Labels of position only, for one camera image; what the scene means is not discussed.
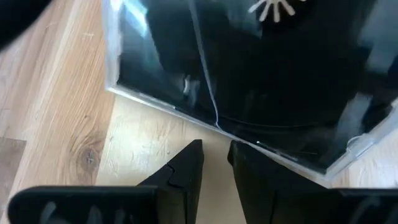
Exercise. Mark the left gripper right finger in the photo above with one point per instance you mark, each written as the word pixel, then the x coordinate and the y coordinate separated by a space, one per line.
pixel 264 193

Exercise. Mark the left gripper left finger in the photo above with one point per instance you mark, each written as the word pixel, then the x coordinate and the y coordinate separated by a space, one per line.
pixel 180 186

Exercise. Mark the black clear jewel case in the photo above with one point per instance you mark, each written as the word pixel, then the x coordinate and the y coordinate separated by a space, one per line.
pixel 248 77

